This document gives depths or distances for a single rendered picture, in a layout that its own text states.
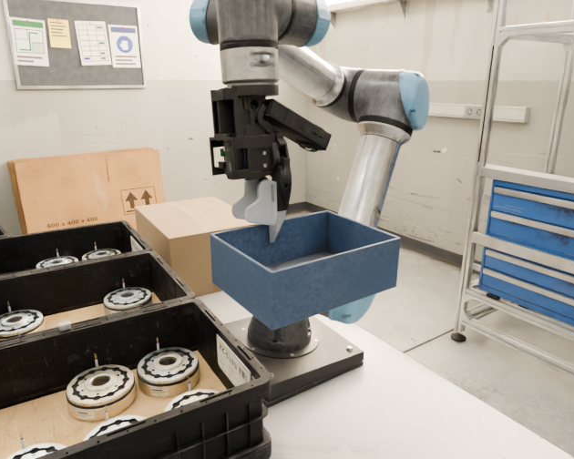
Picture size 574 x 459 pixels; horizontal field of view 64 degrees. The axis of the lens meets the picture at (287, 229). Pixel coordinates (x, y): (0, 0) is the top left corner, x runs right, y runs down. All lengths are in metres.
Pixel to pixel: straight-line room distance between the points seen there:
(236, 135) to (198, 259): 0.83
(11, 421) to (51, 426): 0.07
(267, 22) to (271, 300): 0.33
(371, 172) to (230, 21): 0.47
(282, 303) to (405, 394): 0.58
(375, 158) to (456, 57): 2.63
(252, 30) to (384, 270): 0.34
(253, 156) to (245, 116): 0.05
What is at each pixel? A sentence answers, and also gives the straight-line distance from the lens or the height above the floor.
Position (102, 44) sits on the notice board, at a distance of 3.92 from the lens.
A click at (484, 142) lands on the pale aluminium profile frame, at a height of 1.05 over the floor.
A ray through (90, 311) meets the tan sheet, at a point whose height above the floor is 0.83.
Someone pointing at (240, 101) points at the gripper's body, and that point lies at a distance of 0.60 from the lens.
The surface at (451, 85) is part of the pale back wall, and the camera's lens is 3.57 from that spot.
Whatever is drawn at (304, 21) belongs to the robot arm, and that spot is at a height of 1.40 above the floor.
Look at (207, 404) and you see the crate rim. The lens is 0.64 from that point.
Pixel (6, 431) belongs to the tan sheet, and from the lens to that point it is 0.86.
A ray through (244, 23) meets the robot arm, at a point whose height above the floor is 1.39.
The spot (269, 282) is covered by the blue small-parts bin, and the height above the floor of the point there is 1.12.
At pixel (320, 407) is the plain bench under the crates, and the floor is 0.70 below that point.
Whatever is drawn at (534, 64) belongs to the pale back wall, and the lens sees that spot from 3.26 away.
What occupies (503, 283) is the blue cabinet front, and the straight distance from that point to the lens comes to 2.46.
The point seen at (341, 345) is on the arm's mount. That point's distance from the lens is 1.11.
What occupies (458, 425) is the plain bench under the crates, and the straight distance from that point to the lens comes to 1.01.
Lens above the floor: 1.33
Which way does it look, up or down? 18 degrees down
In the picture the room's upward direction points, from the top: straight up
